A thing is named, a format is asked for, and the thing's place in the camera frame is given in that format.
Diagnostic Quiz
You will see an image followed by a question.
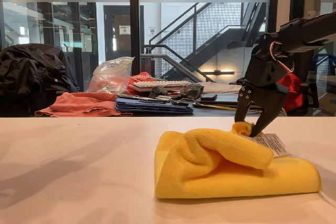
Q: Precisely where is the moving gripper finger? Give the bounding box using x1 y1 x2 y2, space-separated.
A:
234 84 254 124

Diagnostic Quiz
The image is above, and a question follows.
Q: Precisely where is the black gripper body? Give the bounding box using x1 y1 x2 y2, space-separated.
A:
244 48 293 92

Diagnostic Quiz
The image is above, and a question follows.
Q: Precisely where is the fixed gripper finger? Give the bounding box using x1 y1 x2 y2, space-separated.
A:
249 84 288 137

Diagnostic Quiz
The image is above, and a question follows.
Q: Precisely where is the yellow microfiber towel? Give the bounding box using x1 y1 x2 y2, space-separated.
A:
154 121 322 200

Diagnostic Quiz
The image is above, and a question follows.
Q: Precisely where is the black laptop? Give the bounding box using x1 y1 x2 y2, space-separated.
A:
195 93 240 105

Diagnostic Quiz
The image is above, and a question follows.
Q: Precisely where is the red fabric bag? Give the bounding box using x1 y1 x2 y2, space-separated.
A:
275 73 305 113

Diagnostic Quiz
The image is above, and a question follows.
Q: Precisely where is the beige folded cloth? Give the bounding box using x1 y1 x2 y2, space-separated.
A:
191 81 244 94

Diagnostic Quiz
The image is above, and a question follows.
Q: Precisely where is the silver laptop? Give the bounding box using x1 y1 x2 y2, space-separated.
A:
193 102 265 110

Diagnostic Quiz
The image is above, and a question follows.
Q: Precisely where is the black low table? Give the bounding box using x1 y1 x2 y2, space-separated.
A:
34 90 289 117

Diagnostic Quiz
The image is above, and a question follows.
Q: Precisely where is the black chair with red garment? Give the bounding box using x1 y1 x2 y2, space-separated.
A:
250 39 320 116

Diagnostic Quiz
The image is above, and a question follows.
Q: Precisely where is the black metal staircase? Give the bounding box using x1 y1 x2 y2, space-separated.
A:
140 0 271 83

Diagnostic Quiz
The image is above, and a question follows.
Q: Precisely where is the black keypad phone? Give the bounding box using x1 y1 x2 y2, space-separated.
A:
171 99 190 107

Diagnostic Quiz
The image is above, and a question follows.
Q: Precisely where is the white keyboard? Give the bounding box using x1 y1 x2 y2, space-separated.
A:
130 80 194 92

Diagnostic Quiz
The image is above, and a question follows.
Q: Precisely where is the silver keypad phone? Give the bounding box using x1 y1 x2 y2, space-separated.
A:
141 97 169 104

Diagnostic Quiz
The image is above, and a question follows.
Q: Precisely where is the dark framed door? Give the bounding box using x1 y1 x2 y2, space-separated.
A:
103 5 144 62

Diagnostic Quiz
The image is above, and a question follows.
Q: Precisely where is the blue folder stack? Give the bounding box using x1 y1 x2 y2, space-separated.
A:
114 97 195 116

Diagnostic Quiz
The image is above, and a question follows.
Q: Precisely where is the black jacket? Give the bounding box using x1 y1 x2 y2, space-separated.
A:
0 42 79 117

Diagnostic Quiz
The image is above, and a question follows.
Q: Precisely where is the red printed shirt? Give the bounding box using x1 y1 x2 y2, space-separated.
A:
127 71 158 92

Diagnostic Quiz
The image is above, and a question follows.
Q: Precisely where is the dark grey keypad phone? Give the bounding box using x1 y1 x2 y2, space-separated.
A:
117 93 148 101

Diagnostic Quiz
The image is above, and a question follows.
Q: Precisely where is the clear plastic zip bag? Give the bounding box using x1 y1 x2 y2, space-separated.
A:
87 56 136 95

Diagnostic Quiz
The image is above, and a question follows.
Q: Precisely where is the orange folded shirt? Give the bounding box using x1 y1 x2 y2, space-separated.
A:
34 91 133 118

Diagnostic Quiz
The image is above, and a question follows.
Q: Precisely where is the yellow cable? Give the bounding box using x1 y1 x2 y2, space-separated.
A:
181 98 238 112

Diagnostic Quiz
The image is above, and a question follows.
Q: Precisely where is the wall light bar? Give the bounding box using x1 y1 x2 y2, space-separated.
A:
201 69 235 76

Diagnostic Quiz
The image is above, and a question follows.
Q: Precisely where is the black window post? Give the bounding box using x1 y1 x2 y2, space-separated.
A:
129 0 141 69

